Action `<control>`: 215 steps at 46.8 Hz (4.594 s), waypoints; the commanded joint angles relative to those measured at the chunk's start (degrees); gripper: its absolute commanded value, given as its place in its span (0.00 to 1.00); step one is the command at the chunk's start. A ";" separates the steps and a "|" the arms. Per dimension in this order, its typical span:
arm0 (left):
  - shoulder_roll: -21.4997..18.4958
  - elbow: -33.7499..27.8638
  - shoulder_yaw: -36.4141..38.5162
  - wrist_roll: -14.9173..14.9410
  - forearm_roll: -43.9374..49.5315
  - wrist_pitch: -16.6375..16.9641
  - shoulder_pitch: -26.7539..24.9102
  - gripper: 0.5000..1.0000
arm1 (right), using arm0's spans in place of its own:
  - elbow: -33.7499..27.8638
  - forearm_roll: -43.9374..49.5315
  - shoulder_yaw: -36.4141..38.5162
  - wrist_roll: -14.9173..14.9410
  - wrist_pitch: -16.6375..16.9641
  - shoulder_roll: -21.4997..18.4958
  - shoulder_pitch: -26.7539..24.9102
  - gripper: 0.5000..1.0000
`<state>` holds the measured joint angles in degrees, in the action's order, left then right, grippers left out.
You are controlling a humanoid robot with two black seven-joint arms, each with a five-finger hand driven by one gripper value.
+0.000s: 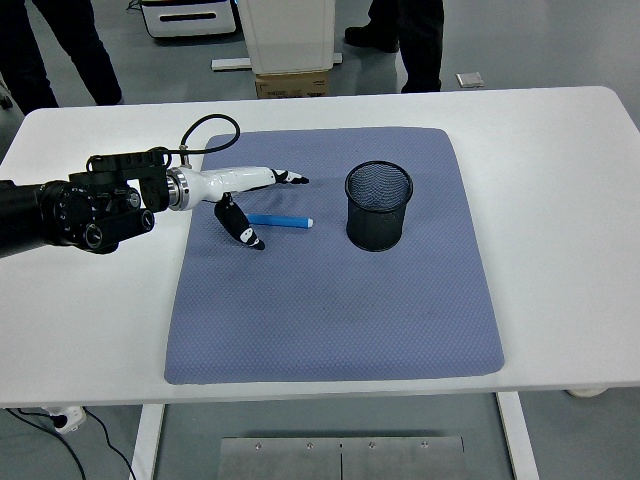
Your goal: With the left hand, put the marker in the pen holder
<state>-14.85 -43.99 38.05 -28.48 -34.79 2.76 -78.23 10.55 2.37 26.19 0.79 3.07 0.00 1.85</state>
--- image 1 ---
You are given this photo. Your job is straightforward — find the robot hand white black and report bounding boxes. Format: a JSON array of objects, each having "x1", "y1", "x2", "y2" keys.
[{"x1": 185, "y1": 164, "x2": 311, "y2": 251}]

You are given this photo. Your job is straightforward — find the blue marker pen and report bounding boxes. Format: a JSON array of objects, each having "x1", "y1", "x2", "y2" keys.
[{"x1": 245, "y1": 212, "x2": 316, "y2": 231}]

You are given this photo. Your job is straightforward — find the black mesh pen holder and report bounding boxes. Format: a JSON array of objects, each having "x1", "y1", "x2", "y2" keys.
[{"x1": 344, "y1": 160, "x2": 416, "y2": 253}]

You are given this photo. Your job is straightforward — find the cardboard box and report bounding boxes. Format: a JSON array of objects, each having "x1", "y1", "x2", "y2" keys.
[{"x1": 254, "y1": 69, "x2": 332, "y2": 100}]

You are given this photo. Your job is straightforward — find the white bar on floor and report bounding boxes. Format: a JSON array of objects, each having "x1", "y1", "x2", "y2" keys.
[{"x1": 210, "y1": 52, "x2": 345, "y2": 72}]

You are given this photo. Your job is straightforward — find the blue-grey textured mat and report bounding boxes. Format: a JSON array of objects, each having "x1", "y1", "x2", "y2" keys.
[{"x1": 163, "y1": 127, "x2": 506, "y2": 386}]

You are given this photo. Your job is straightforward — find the white appliance with black slot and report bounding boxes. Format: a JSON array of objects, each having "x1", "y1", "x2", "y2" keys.
[{"x1": 139, "y1": 0, "x2": 240, "y2": 40}]

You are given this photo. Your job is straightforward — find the person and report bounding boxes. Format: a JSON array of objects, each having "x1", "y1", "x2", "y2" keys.
[
  {"x1": 0, "y1": 0, "x2": 124, "y2": 113},
  {"x1": 344, "y1": 0, "x2": 446, "y2": 95}
]

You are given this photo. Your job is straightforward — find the small grey square plate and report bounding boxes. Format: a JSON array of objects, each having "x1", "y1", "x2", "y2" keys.
[{"x1": 455, "y1": 71, "x2": 487, "y2": 91}]

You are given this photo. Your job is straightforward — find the white table leg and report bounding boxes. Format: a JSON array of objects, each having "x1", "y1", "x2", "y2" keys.
[
  {"x1": 495, "y1": 392, "x2": 541, "y2": 480},
  {"x1": 130, "y1": 403, "x2": 167, "y2": 480}
]

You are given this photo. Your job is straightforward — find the white power strip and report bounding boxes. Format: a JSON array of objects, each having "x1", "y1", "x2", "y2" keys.
[{"x1": 41, "y1": 405, "x2": 87, "y2": 435}]

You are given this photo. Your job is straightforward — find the grey metal plate with screws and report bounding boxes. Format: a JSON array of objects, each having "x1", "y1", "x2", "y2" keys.
[{"x1": 219, "y1": 436, "x2": 465, "y2": 480}]

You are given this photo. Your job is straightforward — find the white pedestal cabinet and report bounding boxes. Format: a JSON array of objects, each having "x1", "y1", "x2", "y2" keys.
[{"x1": 239, "y1": 0, "x2": 338, "y2": 76}]

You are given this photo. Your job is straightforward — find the black floor cable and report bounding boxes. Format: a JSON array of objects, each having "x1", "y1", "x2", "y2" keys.
[{"x1": 5, "y1": 407, "x2": 137, "y2": 480}]

